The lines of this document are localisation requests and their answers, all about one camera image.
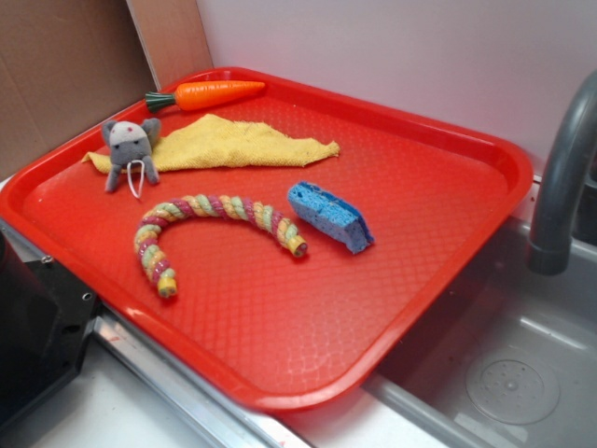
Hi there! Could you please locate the gray plush animal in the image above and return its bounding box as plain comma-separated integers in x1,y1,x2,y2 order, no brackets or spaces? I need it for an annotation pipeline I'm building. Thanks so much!
101,118,161,200

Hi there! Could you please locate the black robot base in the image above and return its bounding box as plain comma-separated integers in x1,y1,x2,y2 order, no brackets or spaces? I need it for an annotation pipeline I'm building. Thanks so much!
1,237,98,431

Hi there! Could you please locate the gray toy faucet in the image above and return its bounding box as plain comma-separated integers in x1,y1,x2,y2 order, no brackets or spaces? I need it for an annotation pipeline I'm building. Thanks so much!
526,73,596,275

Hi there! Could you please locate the brown cardboard panel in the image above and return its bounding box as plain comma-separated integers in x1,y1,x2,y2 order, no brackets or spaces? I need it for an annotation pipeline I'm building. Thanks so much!
1,1,213,178

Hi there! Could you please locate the red plastic tray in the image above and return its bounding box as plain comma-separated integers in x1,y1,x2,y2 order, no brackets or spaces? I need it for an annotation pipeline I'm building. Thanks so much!
1,67,533,413

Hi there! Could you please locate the blue sponge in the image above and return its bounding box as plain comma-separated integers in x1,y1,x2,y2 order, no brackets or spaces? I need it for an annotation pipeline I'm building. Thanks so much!
287,181,374,254

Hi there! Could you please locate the gray toy sink basin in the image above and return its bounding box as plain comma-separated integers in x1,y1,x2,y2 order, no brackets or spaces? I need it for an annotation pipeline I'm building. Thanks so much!
286,220,596,447

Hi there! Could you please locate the yellow cloth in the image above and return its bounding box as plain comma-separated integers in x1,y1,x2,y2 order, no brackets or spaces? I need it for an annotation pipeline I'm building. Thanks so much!
83,114,340,175

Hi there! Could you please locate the multicolour twisted rope toy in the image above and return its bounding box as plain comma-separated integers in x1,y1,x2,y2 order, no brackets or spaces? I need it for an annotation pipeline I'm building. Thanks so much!
133,194,308,299

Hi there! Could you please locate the orange plastic toy carrot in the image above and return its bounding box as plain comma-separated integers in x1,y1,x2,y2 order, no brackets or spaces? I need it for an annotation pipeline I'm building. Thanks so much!
145,80,266,113

